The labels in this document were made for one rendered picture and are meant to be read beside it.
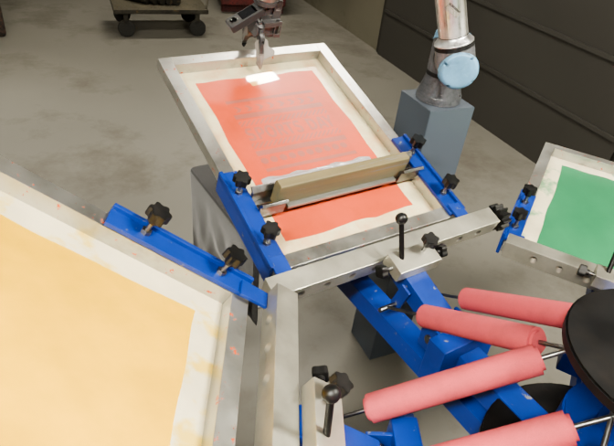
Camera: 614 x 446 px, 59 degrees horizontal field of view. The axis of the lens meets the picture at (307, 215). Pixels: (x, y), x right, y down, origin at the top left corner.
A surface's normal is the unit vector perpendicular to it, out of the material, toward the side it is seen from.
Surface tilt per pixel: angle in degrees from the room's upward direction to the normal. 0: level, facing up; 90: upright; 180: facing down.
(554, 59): 90
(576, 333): 0
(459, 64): 97
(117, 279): 32
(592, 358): 0
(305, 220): 17
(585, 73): 90
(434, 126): 90
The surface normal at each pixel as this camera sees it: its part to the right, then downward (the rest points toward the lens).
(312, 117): 0.25, -0.62
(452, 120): 0.40, 0.56
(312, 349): 0.10, -0.82
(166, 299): 0.61, -0.66
